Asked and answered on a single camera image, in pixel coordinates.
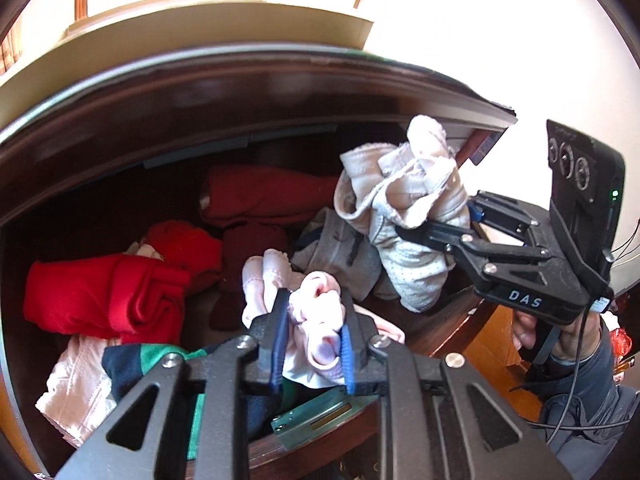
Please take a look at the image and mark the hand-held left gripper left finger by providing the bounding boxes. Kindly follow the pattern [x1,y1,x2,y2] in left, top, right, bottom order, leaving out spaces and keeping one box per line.
[55,287,293,480]

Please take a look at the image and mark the pale dotted underwear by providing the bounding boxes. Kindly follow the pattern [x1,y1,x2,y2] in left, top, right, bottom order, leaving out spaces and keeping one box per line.
[334,115,473,313]

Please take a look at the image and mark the dark wooden drawer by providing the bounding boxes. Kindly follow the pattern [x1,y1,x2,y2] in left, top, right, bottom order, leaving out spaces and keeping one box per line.
[0,125,501,480]

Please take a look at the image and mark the cream white underwear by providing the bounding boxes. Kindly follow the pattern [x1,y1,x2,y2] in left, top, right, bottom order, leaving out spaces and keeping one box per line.
[35,335,123,448]

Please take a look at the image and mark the bright red underwear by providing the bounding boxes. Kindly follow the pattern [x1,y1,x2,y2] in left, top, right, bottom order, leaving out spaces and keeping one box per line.
[22,254,193,341]

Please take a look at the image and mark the black cable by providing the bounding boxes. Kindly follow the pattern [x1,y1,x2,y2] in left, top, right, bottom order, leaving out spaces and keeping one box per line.
[530,305,632,446]

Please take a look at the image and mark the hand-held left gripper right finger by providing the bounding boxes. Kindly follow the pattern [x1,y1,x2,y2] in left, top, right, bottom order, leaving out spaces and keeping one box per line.
[340,290,571,480]

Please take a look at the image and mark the grey underwear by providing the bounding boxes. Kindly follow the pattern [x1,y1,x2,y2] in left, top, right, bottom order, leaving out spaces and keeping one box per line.
[292,207,396,301]

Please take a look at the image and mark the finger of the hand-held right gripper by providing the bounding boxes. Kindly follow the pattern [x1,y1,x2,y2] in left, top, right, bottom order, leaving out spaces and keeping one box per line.
[467,190,543,247]
[395,217,553,286]

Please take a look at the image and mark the person's right hand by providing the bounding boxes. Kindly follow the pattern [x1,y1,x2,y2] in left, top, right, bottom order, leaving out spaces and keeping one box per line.
[512,307,603,363]

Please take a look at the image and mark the cloud print tablecloth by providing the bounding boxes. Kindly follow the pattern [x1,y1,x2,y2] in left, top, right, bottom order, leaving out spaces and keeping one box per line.
[0,10,376,128]

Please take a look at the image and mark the navy and green underwear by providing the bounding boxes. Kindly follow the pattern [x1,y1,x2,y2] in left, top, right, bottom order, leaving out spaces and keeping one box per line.
[102,344,281,461]

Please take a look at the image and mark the pale pink underwear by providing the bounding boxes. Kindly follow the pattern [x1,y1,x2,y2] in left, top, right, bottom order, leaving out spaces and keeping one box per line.
[242,249,406,391]

